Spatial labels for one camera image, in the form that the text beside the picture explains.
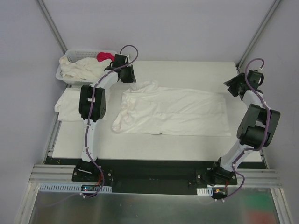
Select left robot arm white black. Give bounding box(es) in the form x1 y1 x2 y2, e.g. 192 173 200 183
72 54 136 182

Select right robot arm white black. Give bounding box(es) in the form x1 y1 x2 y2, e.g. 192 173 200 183
210 70 280 185

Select folded white t shirt stack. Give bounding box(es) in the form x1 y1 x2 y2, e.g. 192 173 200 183
54 86 112 122

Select red garment in basket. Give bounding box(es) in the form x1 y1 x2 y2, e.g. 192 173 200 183
96 52 114 62

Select cream clothes in basket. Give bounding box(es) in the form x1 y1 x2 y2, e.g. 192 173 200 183
59 56 112 81

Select white plastic laundry basket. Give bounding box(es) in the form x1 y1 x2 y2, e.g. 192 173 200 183
56 49 116 85

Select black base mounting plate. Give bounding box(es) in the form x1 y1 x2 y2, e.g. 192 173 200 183
45 158 237 195

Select right aluminium frame post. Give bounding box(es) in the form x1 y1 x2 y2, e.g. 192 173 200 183
235 0 283 72

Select aluminium frame post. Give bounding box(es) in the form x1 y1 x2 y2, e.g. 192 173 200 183
36 0 67 54
235 0 283 72

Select aluminium rail front right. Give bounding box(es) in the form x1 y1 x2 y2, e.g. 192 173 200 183
237 169 282 188

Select aluminium rail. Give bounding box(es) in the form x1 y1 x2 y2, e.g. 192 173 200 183
29 164 75 182
237 169 282 188

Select left aluminium frame post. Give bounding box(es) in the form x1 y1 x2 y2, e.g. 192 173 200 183
36 0 67 54

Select right white cable duct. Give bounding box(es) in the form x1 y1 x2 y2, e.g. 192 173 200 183
196 188 213 196

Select white cable duct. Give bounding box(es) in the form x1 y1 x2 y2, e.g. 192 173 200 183
39 183 112 194
196 188 213 196

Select aluminium rail front left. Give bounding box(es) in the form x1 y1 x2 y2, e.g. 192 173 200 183
29 164 75 182

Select left white cable duct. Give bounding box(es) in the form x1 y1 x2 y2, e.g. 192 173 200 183
39 183 112 194

